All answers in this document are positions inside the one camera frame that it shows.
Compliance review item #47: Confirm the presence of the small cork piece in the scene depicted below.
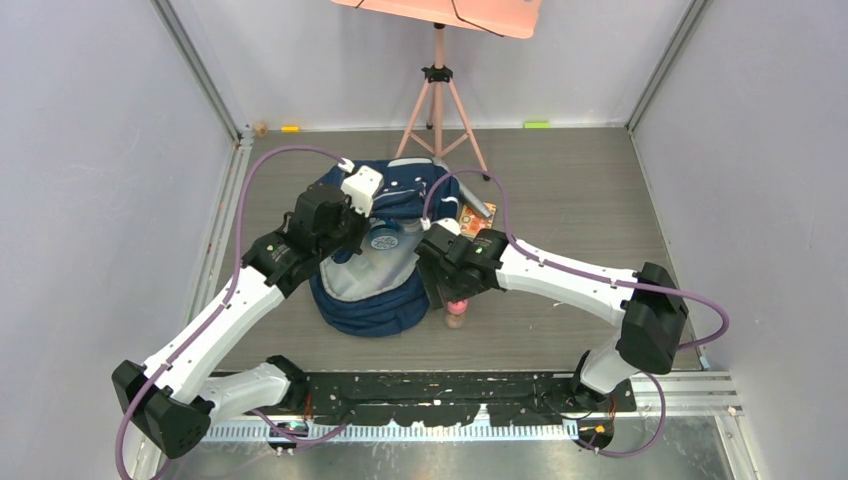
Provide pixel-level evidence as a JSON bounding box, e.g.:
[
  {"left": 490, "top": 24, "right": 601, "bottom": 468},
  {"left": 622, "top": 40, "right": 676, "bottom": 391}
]
[{"left": 252, "top": 122, "right": 268, "bottom": 138}]

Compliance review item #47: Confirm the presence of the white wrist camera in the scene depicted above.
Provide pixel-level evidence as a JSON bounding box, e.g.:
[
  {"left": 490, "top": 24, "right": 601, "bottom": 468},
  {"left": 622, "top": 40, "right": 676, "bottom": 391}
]
[
  {"left": 420, "top": 218, "right": 461, "bottom": 236},
  {"left": 338, "top": 158, "right": 383, "bottom": 218}
]

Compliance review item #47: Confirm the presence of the silver microphone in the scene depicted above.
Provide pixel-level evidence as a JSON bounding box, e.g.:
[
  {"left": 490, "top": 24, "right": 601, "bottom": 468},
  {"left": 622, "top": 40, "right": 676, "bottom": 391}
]
[{"left": 453, "top": 176, "right": 495, "bottom": 220}]

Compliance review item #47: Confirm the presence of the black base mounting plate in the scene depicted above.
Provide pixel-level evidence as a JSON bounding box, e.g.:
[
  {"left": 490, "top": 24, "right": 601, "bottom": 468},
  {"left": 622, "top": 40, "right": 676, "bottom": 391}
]
[{"left": 245, "top": 370, "right": 637, "bottom": 429}]

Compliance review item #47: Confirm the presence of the blue patterned round tin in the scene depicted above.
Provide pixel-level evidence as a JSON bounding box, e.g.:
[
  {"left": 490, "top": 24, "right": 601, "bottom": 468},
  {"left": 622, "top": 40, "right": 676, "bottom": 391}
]
[{"left": 368, "top": 223, "right": 400, "bottom": 251}]

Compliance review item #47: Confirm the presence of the pink music stand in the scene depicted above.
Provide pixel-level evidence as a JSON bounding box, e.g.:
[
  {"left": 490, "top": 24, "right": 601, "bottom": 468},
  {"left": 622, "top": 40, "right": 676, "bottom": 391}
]
[{"left": 340, "top": 0, "right": 541, "bottom": 181}]

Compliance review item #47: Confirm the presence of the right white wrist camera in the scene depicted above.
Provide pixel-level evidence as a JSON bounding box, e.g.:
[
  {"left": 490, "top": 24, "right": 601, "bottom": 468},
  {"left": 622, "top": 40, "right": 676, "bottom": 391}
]
[{"left": 420, "top": 218, "right": 461, "bottom": 236}]

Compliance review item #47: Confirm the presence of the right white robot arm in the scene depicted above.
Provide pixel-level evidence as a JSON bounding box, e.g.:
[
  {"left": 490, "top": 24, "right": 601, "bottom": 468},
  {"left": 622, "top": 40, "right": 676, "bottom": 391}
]
[{"left": 415, "top": 221, "right": 689, "bottom": 411}]

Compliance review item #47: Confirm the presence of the navy blue student backpack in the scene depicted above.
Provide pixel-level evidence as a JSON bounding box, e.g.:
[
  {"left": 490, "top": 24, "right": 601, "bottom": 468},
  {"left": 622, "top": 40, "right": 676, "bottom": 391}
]
[{"left": 309, "top": 157, "right": 460, "bottom": 337}]

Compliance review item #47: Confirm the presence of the orange calculator toy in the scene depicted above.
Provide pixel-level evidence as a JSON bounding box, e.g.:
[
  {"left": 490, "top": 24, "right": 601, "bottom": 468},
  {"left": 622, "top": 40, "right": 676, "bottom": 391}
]
[{"left": 458, "top": 202, "right": 497, "bottom": 239}]

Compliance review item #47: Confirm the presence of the pink highlighter marker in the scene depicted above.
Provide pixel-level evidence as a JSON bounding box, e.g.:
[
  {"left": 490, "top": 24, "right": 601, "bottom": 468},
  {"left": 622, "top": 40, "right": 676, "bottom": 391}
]
[{"left": 444, "top": 299, "right": 469, "bottom": 329}]

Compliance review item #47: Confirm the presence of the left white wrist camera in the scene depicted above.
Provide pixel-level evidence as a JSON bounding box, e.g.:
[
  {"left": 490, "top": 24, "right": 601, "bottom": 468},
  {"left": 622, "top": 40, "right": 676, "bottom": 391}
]
[{"left": 338, "top": 158, "right": 383, "bottom": 218}]

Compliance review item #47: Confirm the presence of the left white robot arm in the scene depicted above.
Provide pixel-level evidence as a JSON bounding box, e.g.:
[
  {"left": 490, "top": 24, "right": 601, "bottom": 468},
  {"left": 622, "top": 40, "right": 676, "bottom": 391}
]
[{"left": 112, "top": 183, "right": 374, "bottom": 459}]

